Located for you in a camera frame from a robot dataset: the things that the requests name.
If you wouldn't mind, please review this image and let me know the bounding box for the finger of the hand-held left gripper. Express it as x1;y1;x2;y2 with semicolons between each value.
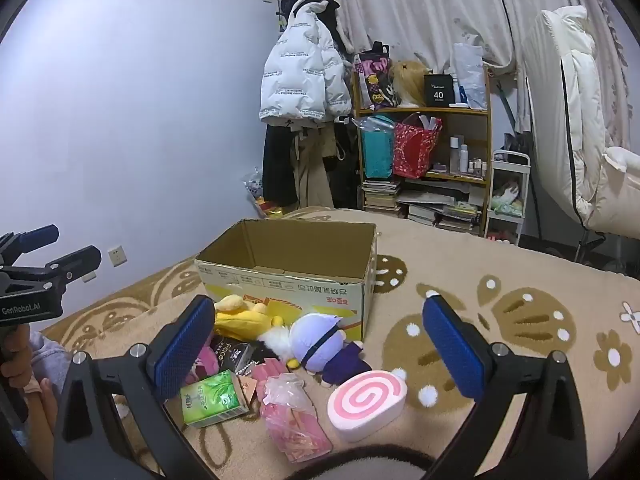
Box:
0;244;103;295
0;224;60;267

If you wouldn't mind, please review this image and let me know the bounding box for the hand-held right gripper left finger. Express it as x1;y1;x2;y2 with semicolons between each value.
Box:
52;294;217;480

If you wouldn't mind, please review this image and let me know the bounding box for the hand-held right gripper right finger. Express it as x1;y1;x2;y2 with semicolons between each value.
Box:
421;294;591;480

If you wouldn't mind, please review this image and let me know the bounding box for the yellow plush toy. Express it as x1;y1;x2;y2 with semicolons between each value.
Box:
214;294;288;343

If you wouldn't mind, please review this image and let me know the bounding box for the cardboard box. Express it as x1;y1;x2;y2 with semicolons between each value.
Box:
194;218;378;343

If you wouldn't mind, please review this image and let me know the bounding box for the purple plush doll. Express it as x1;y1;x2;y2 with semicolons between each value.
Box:
289;312;372;388

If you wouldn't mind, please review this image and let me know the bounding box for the person's left forearm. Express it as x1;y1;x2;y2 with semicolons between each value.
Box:
24;379;58;466

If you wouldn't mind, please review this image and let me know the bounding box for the person's left hand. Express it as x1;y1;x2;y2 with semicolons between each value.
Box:
0;324;32;392

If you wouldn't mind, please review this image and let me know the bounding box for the black packet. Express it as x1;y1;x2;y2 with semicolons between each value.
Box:
210;335;273;376

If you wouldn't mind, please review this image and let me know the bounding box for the green tissue pack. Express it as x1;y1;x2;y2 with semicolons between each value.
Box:
180;369;250;428

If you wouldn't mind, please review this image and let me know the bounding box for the person's grey clothing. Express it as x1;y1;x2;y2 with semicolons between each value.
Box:
27;332;74;401

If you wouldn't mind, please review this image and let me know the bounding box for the beige printed blanket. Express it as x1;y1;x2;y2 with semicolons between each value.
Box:
40;206;640;480

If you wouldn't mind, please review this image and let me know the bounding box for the white fluffy pompom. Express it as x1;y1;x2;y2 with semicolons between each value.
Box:
260;325;296;361

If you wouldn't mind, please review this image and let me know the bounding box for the pink plastic packet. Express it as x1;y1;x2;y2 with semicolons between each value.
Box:
250;360;333;463

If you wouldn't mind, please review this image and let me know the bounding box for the pile of papers and books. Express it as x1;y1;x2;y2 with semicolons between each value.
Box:
397;190;483;233

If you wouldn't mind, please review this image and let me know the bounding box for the white cart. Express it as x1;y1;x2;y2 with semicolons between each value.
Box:
485;150;531;246

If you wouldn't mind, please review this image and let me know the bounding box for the white and brown plush toy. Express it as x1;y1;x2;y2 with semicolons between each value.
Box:
490;180;523;213

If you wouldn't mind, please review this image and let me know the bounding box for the stack of books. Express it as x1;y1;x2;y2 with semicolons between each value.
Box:
361;179;403;218

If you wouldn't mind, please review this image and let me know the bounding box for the clear printed plastic bag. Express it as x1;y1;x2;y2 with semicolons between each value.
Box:
243;167;266;211

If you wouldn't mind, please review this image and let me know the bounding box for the black coat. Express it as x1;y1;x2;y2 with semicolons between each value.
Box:
262;120;301;208

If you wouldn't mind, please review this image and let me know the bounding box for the red patterned bag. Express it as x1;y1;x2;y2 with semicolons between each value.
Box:
392;112;443;179

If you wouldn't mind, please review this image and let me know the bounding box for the black hanging garment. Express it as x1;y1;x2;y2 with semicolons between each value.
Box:
330;120;361;209

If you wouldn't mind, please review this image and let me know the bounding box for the teal bag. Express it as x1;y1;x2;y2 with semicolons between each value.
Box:
361;117;396;179

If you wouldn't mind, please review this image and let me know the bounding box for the wooden shelf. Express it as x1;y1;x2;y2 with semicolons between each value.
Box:
351;67;493;238

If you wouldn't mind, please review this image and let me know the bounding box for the black box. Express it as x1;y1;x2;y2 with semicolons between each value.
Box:
423;74;456;108

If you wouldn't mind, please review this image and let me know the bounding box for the blonde wig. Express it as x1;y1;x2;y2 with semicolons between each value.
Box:
390;60;428;107

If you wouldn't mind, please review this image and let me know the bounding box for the white puffer jacket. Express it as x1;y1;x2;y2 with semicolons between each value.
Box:
258;2;353;125
522;6;640;271

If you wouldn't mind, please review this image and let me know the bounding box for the white plastic bag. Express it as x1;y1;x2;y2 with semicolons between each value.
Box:
450;42;488;111

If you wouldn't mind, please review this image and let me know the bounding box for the purple printed bag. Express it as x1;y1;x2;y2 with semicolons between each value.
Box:
354;42;393;111

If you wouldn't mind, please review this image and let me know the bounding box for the patterned curtain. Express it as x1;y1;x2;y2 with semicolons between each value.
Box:
320;0;631;126

